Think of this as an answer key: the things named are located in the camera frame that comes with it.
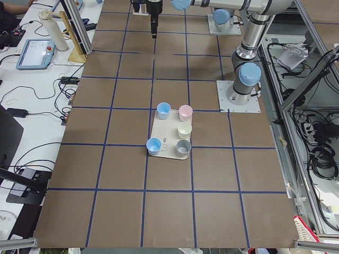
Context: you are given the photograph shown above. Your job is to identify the blue cup front left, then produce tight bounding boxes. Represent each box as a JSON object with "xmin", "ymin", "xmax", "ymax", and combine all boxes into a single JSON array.
[{"xmin": 146, "ymin": 138, "xmax": 162, "ymax": 156}]

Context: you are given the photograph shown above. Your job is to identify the wooden mug tree stand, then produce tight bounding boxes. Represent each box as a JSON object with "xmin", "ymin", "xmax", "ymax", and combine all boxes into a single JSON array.
[{"xmin": 52, "ymin": 11, "xmax": 86, "ymax": 63}]

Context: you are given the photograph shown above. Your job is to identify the blue cup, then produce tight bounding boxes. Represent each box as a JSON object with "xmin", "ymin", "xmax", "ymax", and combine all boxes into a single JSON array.
[
  {"xmin": 157, "ymin": 102, "xmax": 171, "ymax": 120},
  {"xmin": 146, "ymin": 138, "xmax": 162, "ymax": 156}
]

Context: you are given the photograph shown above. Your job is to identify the coiled black cables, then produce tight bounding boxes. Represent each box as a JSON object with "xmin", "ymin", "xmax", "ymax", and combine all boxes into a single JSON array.
[{"xmin": 308, "ymin": 146, "xmax": 336, "ymax": 181}]

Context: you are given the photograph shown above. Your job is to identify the aluminium frame post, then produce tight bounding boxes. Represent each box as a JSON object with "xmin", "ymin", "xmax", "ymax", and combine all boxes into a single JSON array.
[{"xmin": 60, "ymin": 0, "xmax": 93, "ymax": 56}]

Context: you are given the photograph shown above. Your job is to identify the cream white cup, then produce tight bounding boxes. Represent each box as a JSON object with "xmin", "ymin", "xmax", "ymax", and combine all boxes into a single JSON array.
[{"xmin": 177, "ymin": 122, "xmax": 192, "ymax": 139}]

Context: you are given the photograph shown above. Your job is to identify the blue cup back left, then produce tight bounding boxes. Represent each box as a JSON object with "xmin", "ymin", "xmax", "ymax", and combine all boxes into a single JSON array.
[{"xmin": 157, "ymin": 102, "xmax": 171, "ymax": 120}]

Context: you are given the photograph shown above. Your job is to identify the pink cup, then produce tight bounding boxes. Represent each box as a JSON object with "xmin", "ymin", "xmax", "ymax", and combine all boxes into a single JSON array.
[{"xmin": 179, "ymin": 105, "xmax": 193, "ymax": 122}]

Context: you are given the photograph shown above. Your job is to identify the grey cup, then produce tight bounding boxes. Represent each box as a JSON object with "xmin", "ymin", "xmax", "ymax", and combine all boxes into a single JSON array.
[{"xmin": 176, "ymin": 139, "xmax": 191, "ymax": 157}]

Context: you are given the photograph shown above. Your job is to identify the black power adapter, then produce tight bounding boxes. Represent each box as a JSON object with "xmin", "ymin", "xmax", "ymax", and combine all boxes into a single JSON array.
[{"xmin": 6, "ymin": 108, "xmax": 29, "ymax": 118}]

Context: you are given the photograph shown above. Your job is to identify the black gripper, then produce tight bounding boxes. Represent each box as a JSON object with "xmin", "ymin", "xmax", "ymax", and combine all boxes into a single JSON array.
[{"xmin": 146, "ymin": 0, "xmax": 163, "ymax": 39}]

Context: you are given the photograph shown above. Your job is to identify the black monitor stand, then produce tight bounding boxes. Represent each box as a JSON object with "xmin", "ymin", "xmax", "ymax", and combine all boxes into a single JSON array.
[{"xmin": 1, "ymin": 107, "xmax": 51, "ymax": 205}]

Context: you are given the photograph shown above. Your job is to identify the crumpled white paper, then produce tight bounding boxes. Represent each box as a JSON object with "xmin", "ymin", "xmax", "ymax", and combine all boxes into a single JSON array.
[{"xmin": 277, "ymin": 43, "xmax": 308, "ymax": 70}]

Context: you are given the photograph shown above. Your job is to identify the person in black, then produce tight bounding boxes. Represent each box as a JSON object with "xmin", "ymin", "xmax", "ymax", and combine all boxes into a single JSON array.
[{"xmin": 1, "ymin": 0, "xmax": 34, "ymax": 26}]

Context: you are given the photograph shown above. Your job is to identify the blue teach pendant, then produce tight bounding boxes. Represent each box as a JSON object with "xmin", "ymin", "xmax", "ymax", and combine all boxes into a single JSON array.
[{"xmin": 16, "ymin": 39, "xmax": 55, "ymax": 70}]

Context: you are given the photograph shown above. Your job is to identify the beige plastic tray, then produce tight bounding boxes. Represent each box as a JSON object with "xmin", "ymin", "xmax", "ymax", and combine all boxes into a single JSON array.
[{"xmin": 150, "ymin": 110, "xmax": 191, "ymax": 160}]

